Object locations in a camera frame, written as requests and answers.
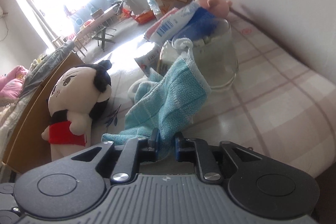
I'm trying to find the light blue towel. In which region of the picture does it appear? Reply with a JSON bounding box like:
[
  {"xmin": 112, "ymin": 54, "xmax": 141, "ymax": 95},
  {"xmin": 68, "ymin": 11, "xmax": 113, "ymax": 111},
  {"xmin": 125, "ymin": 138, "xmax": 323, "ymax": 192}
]
[{"xmin": 101, "ymin": 52, "xmax": 211, "ymax": 160}]

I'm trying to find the white tissue roll pack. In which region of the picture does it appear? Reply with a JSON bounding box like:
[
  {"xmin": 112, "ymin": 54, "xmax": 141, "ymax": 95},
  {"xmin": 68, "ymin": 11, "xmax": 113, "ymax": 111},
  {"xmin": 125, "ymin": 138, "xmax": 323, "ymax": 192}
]
[{"xmin": 134, "ymin": 43, "xmax": 161, "ymax": 76}]

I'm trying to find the black-haired plush doll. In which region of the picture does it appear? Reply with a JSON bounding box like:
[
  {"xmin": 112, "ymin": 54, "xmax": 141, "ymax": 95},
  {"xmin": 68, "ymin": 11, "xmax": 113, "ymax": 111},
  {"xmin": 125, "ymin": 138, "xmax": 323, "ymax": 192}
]
[{"xmin": 42, "ymin": 60, "xmax": 112, "ymax": 161}]

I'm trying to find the clear glass jar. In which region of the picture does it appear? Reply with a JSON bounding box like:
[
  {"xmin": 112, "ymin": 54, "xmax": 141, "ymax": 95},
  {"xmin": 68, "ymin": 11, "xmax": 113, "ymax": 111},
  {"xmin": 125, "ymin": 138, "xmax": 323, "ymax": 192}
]
[{"xmin": 157, "ymin": 18, "xmax": 239, "ymax": 91}]

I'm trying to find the blue white wipes pack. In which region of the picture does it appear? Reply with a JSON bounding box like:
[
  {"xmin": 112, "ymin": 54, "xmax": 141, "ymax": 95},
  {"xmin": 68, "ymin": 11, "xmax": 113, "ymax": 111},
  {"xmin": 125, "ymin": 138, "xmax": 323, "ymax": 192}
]
[{"xmin": 144, "ymin": 1, "xmax": 215, "ymax": 45}]

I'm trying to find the brown cardboard box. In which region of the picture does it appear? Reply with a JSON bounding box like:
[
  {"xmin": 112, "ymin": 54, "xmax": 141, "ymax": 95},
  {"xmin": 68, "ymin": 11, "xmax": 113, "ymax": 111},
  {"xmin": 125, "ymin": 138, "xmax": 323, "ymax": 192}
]
[{"xmin": 2, "ymin": 53, "xmax": 83, "ymax": 174}]

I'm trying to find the orange red bag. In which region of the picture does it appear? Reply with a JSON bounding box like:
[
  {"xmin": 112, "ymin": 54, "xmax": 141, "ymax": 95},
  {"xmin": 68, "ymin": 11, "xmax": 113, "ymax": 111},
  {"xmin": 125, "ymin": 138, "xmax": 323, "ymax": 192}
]
[{"xmin": 133, "ymin": 11, "xmax": 155, "ymax": 24}]

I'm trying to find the folding table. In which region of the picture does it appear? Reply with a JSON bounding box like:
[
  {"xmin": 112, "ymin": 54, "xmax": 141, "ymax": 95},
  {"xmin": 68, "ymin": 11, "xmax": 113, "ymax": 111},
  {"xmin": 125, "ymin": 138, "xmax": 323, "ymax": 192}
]
[{"xmin": 75, "ymin": 4, "xmax": 120, "ymax": 52}]

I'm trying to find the pink pig plush toy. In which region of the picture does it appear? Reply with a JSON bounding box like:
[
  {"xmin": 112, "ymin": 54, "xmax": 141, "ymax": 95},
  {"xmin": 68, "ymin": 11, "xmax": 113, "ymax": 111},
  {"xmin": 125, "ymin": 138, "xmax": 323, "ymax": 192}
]
[{"xmin": 195, "ymin": 0, "xmax": 232, "ymax": 19}]

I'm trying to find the grey patterned quilt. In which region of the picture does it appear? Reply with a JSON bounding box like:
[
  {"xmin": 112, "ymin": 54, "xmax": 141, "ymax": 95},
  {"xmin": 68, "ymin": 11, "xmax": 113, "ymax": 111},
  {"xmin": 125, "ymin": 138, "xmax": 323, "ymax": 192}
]
[{"xmin": 19, "ymin": 41, "xmax": 75, "ymax": 99}]

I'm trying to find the pink blanket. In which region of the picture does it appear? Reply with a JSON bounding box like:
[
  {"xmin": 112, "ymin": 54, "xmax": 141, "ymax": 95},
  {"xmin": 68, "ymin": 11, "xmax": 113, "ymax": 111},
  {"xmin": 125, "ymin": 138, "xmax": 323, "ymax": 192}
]
[{"xmin": 0, "ymin": 65, "xmax": 29, "ymax": 100}]

